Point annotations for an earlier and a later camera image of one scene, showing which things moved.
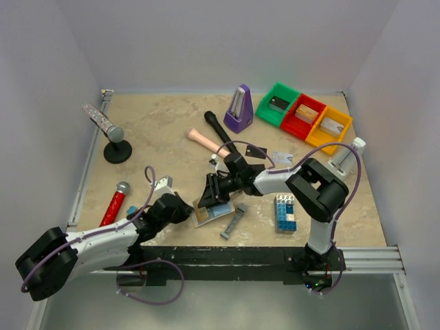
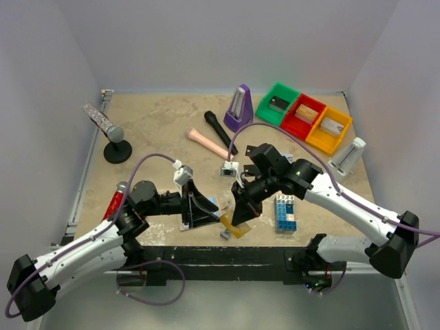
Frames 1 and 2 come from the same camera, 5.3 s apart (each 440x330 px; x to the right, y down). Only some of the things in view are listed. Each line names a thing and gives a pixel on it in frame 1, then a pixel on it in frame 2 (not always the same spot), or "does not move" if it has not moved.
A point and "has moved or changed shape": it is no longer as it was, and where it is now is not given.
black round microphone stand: (117, 152) does not move
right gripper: (212, 190) → (246, 197)
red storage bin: (296, 126) does not move
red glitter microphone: (122, 188) does not move
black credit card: (254, 152) does not move
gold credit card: (202, 214) has moved or changed shape
